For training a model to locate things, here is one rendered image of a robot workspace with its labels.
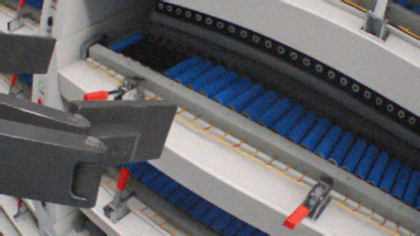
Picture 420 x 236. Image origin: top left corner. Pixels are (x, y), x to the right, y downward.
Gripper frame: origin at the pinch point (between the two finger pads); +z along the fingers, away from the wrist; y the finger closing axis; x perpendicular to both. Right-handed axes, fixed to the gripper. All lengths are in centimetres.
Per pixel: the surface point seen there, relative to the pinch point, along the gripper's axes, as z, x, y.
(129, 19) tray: 33.7, 1.5, -30.0
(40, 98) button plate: 21.5, -15.4, -34.8
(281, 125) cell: 28.1, -2.5, 3.3
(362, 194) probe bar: 24.5, -4.2, 17.0
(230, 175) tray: 21.5, -8.2, 2.5
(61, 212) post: 29, -39, -30
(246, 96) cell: 29.5, -1.8, -2.8
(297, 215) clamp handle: 15.9, -6.4, 12.4
